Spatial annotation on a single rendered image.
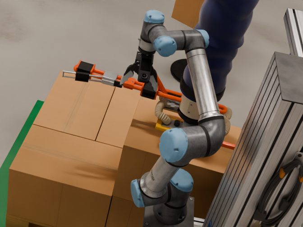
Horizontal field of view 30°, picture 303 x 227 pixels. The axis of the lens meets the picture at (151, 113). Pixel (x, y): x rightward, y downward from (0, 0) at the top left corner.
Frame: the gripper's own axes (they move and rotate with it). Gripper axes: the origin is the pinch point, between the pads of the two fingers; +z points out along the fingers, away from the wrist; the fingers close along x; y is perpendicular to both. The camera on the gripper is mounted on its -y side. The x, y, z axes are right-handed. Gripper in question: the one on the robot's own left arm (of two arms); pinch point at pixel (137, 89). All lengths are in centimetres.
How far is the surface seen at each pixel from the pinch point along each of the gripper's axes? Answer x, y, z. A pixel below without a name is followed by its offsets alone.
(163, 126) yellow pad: -19, 32, 44
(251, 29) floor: -118, 342, 151
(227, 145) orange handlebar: -48, 14, 33
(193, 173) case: -39, 23, 63
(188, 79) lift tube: -24.4, 37.1, 16.3
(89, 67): 24, 50, 31
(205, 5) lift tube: -22, 39, -23
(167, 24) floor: -28, 314, 151
